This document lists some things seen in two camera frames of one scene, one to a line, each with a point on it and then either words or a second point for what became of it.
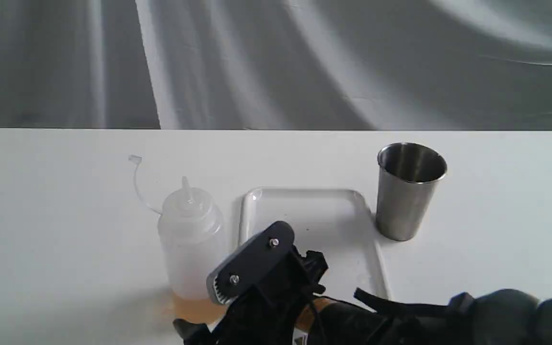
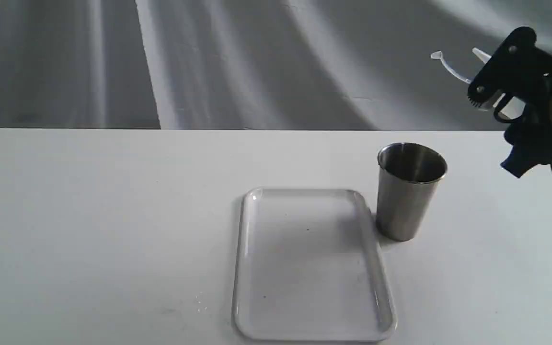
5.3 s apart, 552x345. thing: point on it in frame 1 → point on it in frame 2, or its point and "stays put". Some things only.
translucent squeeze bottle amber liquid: [191, 235] → [511, 107]
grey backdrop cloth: [506, 65] stays put
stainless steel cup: [408, 175] stays put
